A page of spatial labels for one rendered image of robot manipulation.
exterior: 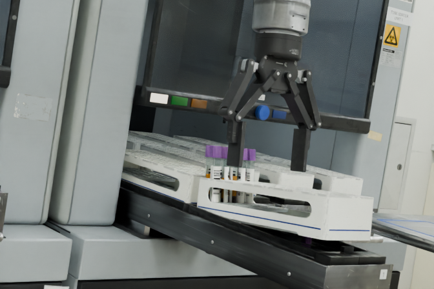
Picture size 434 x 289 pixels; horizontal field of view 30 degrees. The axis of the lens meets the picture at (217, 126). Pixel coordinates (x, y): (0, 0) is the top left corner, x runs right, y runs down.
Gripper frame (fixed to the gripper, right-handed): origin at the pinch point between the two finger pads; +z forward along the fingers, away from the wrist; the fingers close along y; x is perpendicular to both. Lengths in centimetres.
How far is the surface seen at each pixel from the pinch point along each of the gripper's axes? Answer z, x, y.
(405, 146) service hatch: -11, 139, 208
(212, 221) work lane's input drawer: 10.3, 5.5, -5.8
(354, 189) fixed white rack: 5, 24, 48
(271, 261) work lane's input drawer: 14.0, -10.3, -6.8
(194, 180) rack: 4.3, 13.2, -4.3
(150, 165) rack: 2.7, 25.5, -5.0
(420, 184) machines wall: 6, 141, 224
